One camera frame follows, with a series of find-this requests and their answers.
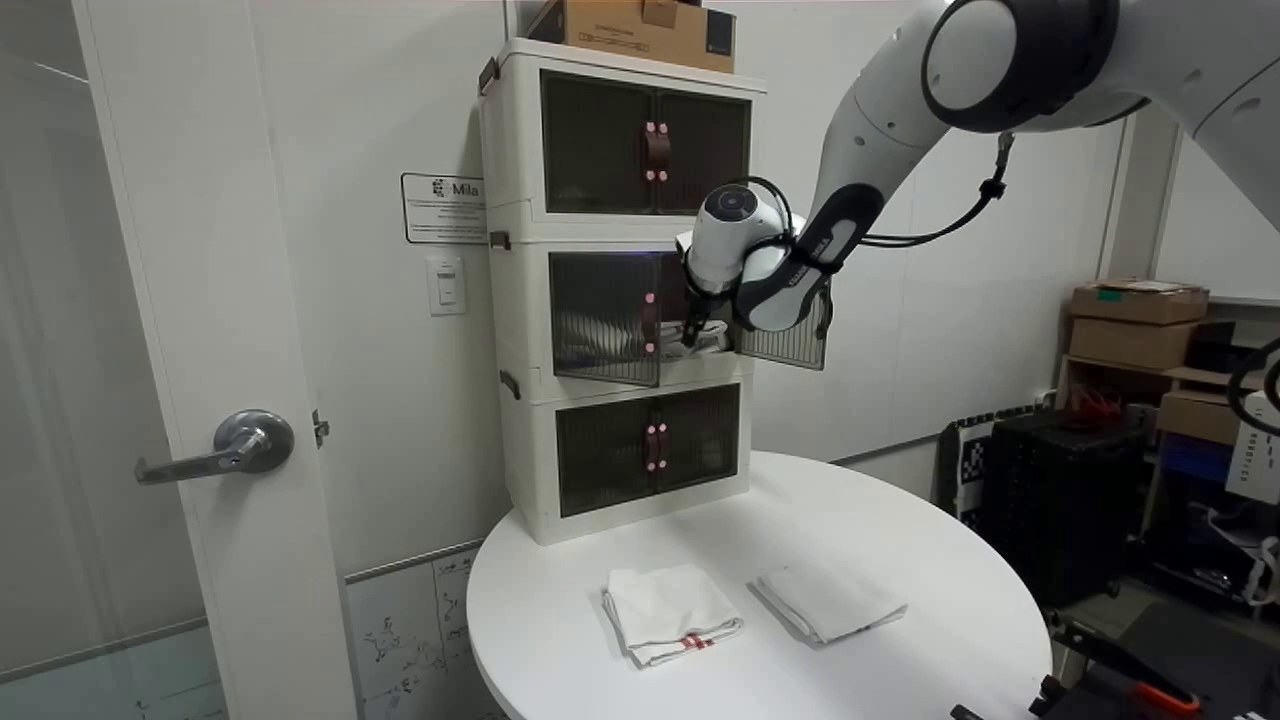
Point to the silver door lever handle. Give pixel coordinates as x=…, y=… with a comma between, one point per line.
x=251, y=441

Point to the cardboard box on cabinet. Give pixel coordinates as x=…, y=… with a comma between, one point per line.
x=648, y=31

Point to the stacked cardboard boxes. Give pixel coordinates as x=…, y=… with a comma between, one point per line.
x=1132, y=323

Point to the white towel with red stripe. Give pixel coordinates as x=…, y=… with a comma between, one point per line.
x=667, y=613

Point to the white three-drawer cabinet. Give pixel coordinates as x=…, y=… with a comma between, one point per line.
x=595, y=169

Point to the white door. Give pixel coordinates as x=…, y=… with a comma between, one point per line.
x=199, y=195

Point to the white light switch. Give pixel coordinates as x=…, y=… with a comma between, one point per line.
x=445, y=284

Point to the towel in middle drawer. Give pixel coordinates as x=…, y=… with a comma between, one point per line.
x=595, y=342

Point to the folded white towel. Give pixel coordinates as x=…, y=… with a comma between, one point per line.
x=826, y=605

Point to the drawer door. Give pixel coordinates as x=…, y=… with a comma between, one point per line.
x=784, y=333

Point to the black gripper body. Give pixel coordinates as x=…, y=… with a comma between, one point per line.
x=707, y=319

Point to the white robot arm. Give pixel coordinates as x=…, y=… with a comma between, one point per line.
x=993, y=66

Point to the wall sign plate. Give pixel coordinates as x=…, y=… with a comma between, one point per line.
x=442, y=210

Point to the black storage crate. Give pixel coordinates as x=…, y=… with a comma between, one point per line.
x=1063, y=500

